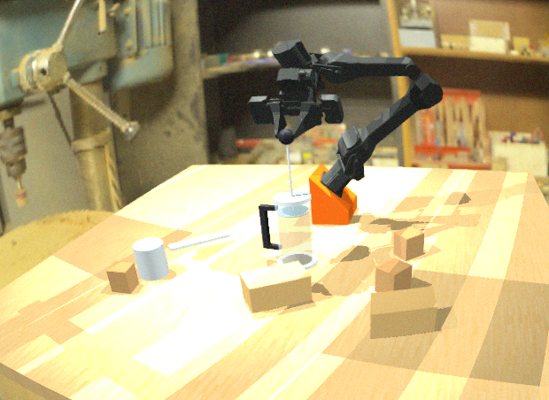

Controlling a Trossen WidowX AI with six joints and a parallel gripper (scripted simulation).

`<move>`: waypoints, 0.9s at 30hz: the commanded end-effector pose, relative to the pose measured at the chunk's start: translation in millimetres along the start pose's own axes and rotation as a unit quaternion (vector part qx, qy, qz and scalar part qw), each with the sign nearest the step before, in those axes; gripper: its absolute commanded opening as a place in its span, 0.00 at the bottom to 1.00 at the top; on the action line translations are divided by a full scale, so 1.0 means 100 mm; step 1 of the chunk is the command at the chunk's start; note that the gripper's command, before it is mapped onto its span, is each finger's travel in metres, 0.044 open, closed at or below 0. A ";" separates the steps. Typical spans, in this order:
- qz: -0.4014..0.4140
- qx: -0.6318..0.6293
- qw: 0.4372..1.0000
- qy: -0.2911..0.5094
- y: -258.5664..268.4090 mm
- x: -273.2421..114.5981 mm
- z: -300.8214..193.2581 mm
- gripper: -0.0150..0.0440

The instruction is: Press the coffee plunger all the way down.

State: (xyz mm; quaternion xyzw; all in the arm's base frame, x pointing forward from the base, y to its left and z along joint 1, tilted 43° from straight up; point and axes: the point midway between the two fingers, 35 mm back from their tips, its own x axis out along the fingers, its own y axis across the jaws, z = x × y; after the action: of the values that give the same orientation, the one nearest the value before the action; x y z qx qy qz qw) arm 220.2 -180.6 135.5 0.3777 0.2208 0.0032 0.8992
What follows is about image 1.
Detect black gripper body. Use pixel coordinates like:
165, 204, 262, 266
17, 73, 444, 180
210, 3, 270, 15
248, 84, 344, 124

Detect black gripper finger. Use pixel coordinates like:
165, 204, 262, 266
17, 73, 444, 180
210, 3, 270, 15
266, 103, 287, 139
293, 102, 321, 139

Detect white flat bar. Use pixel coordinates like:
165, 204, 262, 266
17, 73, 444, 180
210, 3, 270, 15
168, 230, 229, 251

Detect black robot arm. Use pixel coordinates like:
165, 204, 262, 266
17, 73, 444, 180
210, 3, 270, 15
272, 39, 443, 198

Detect glass french press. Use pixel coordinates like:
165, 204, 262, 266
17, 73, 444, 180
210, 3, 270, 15
259, 128, 318, 269

